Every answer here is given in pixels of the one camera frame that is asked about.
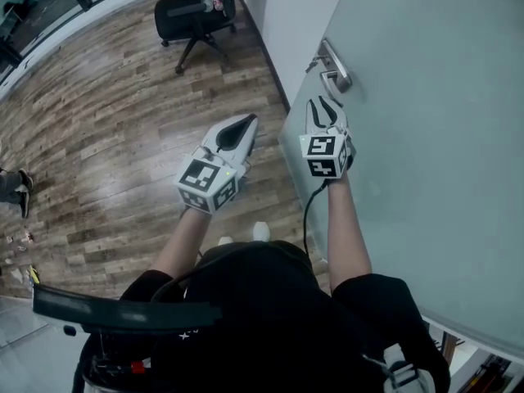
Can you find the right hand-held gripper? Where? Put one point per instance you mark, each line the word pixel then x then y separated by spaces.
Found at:
pixel 323 156

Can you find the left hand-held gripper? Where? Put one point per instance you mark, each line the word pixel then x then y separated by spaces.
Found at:
pixel 204 186

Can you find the frosted glass door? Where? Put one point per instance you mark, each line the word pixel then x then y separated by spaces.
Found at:
pixel 430 158

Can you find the person's left forearm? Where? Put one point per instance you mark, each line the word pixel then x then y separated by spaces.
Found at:
pixel 180 244

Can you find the person's right forearm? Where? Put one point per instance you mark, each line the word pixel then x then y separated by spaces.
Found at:
pixel 348 236

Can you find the person's right white shoe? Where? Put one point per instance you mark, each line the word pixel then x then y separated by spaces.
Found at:
pixel 261 231

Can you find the person's white shoe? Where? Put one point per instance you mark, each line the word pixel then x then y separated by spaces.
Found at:
pixel 225 240
pixel 261 231

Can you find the person's left white shoe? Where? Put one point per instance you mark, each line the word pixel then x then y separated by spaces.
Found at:
pixel 225 240

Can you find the black office chair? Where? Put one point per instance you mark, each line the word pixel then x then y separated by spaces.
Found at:
pixel 188 14

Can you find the person's black shirt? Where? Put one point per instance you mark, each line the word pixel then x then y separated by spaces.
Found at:
pixel 286 322

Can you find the black curved band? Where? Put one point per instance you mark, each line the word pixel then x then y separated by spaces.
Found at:
pixel 123 311

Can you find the small floor litter pile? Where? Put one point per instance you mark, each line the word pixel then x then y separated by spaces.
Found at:
pixel 24 238

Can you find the yellow floor object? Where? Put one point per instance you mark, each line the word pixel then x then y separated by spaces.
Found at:
pixel 33 273

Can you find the black chest-mounted device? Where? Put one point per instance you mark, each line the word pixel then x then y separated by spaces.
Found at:
pixel 118 373

